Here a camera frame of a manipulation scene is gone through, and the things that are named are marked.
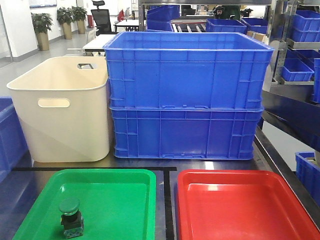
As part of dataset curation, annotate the green plastic tray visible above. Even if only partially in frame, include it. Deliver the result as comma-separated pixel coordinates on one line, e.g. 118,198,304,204
14,169,156,240

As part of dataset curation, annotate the black office chair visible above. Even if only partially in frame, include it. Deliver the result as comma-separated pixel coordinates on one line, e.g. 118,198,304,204
91,0,117,36

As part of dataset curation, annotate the lower stacked blue crate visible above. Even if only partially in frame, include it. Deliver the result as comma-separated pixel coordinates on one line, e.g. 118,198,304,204
111,107,264,160

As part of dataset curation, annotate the green push button switch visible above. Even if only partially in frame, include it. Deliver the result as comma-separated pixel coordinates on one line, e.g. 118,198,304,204
59,197,84,239

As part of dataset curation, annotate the red plastic tray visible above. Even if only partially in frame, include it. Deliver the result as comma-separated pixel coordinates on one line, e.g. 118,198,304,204
177,169,320,240

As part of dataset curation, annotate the upper stacked blue crate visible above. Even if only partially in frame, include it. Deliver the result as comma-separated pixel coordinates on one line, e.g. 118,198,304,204
103,31,274,110

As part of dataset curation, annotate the stacked blue crate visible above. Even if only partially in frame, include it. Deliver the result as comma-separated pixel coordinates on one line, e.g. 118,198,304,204
103,31,274,110
111,107,264,160

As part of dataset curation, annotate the potted green plant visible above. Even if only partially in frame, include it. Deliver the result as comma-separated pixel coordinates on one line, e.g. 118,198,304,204
31,13,53,51

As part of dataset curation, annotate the cream plastic basket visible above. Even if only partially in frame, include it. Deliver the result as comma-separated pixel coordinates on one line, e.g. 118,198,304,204
7,56,110,163

